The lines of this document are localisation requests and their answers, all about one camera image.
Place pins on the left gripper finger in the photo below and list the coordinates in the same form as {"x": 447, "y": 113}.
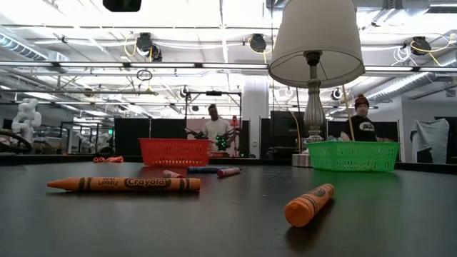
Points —
{"x": 121, "y": 5}

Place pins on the orange crayon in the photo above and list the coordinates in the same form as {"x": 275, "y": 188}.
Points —
{"x": 121, "y": 184}
{"x": 308, "y": 206}

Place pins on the blue crayon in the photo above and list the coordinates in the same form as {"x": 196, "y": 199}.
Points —
{"x": 201, "y": 170}

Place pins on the pink crayon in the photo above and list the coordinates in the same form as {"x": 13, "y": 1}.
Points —
{"x": 171, "y": 174}
{"x": 228, "y": 172}

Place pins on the black background robot arm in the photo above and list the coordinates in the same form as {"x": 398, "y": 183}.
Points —
{"x": 222, "y": 142}

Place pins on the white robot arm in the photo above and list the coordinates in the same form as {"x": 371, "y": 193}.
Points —
{"x": 25, "y": 118}

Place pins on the long ceiling light bar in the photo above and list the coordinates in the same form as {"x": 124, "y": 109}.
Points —
{"x": 410, "y": 68}
{"x": 196, "y": 65}

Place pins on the black partition panel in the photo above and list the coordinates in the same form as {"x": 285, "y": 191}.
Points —
{"x": 150, "y": 137}
{"x": 387, "y": 132}

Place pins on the red plastic basket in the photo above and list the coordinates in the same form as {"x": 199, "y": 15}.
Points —
{"x": 175, "y": 151}

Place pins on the person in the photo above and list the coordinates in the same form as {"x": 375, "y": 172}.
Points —
{"x": 362, "y": 128}
{"x": 216, "y": 130}

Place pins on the small red lamp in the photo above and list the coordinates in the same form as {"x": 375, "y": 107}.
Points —
{"x": 234, "y": 122}

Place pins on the white pillar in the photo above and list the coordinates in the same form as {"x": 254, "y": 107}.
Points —
{"x": 255, "y": 107}

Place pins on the white shade table lamp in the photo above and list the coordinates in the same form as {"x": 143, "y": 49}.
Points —
{"x": 307, "y": 43}

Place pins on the black screen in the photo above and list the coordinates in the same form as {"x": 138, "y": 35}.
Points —
{"x": 285, "y": 125}

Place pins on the green plastic basket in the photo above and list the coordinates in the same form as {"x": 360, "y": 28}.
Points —
{"x": 353, "y": 157}

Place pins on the grey cloth cover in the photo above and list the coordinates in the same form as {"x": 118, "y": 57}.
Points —
{"x": 430, "y": 135}

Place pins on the silver ceiling duct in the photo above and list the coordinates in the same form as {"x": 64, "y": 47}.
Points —
{"x": 21, "y": 46}
{"x": 400, "y": 85}

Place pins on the black background frame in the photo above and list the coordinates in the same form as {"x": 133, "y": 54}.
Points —
{"x": 213, "y": 93}

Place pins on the black framed robot enclosure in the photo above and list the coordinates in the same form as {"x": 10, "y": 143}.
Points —
{"x": 87, "y": 139}

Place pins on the black aluminium rig frame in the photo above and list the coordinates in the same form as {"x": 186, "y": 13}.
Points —
{"x": 53, "y": 159}

